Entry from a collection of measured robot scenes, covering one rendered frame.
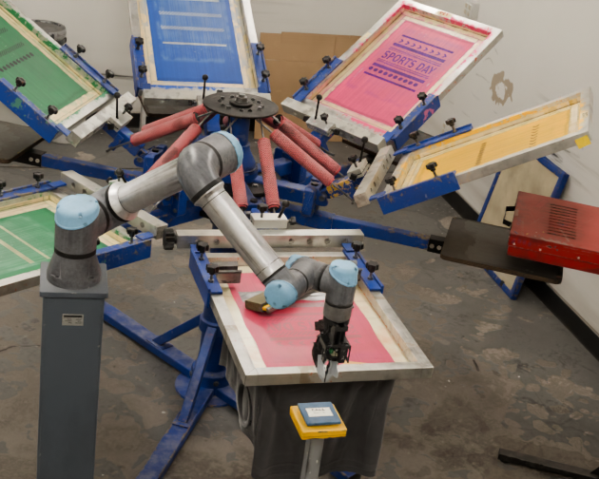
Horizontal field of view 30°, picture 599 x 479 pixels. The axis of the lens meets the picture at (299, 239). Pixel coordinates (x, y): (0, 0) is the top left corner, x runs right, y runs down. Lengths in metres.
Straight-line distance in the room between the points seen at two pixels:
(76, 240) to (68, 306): 0.19
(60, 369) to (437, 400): 2.33
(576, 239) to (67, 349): 1.94
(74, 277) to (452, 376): 2.63
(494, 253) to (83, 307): 1.79
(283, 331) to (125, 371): 1.64
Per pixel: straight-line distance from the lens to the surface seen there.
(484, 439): 5.01
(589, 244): 4.25
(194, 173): 2.87
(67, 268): 3.17
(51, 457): 3.48
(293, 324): 3.62
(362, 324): 3.68
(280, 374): 3.29
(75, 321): 3.23
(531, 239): 4.19
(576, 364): 5.77
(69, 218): 3.12
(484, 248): 4.41
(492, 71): 6.90
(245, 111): 4.39
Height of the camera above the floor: 2.70
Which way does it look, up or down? 25 degrees down
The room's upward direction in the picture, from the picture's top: 8 degrees clockwise
